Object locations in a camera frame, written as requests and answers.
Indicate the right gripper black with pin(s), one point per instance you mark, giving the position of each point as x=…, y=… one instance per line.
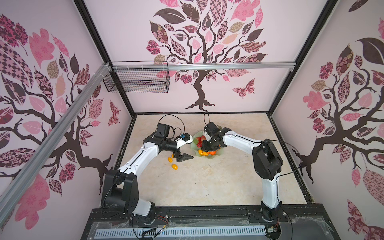
x=205, y=148

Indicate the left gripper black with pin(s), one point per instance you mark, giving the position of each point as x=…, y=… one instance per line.
x=181, y=157

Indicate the light green wavy fruit bowl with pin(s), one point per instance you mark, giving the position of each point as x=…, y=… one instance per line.
x=196, y=149

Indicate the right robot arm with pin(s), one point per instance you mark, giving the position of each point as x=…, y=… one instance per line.
x=267, y=163

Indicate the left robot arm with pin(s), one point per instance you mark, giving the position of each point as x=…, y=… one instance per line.
x=121, y=190

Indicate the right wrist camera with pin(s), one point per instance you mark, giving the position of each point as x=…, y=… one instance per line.
x=210, y=130

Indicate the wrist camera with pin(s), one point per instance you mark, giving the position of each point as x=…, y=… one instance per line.
x=210, y=130
x=183, y=140

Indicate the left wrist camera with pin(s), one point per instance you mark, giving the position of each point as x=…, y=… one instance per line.
x=183, y=140

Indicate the aluminium rail back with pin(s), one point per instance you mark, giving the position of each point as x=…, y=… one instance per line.
x=222, y=66

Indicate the aluminium rail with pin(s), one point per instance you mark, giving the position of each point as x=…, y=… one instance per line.
x=23, y=180
x=222, y=66

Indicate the black wire basket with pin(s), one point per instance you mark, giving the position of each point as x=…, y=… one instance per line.
x=138, y=77

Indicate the white vented cable duct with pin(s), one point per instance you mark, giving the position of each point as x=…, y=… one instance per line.
x=179, y=232

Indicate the black base frame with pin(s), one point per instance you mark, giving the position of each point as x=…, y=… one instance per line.
x=294, y=222

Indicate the aluminium rail left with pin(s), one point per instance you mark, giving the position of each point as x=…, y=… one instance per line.
x=23, y=180

